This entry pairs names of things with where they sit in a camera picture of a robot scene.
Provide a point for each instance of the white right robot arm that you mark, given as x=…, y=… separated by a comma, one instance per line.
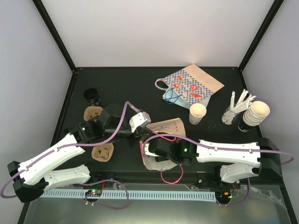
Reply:
x=240, y=161

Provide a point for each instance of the blue checkered bakery paper bag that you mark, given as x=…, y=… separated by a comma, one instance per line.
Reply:
x=192, y=84

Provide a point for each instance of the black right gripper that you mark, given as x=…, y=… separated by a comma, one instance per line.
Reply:
x=168, y=139

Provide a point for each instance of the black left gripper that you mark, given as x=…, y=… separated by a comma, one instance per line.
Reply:
x=137, y=135

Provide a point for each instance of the black open coffee cup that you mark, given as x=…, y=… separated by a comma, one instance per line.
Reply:
x=91, y=95

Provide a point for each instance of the cream pink Cakes paper bag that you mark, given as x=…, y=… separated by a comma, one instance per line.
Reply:
x=173, y=127

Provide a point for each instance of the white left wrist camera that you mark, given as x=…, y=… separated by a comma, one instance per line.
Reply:
x=141, y=119

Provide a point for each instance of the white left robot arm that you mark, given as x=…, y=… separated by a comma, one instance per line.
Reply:
x=33, y=177

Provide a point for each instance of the tall white paper cup stack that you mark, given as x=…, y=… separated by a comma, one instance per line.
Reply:
x=257, y=112

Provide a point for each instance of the white slotted cable rail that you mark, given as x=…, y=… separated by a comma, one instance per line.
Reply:
x=131, y=195

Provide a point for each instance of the light blue paper bag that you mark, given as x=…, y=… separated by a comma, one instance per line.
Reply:
x=171, y=97

